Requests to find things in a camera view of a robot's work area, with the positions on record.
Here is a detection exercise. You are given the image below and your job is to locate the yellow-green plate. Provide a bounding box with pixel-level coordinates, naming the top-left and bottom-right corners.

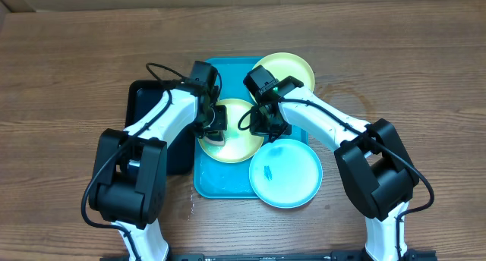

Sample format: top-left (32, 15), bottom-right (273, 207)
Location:
top-left (198, 99), bottom-right (264, 163)
top-left (253, 52), bottom-right (315, 92)

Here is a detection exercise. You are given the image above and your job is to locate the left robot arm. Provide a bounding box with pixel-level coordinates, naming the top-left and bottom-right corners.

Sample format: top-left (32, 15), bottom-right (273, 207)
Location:
top-left (80, 61), bottom-right (227, 260)

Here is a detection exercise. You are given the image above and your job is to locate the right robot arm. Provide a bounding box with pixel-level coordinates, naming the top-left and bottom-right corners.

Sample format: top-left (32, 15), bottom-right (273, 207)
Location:
top-left (243, 65), bottom-right (419, 260)

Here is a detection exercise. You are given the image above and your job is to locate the black plastic tray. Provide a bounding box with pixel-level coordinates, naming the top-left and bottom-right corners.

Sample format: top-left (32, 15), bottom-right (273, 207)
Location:
top-left (125, 80), bottom-right (195, 176)

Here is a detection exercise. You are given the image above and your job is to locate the light blue plate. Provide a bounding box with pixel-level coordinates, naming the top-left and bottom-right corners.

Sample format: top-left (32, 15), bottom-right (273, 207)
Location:
top-left (249, 139), bottom-right (323, 209)

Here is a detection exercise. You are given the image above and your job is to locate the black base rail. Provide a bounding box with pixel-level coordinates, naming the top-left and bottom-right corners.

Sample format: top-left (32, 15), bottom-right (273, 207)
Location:
top-left (99, 249), bottom-right (438, 261)

